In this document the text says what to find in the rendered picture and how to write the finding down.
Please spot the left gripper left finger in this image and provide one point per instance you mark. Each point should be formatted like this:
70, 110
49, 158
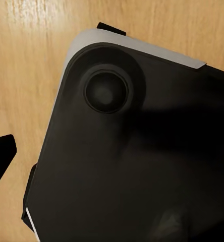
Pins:
8, 151

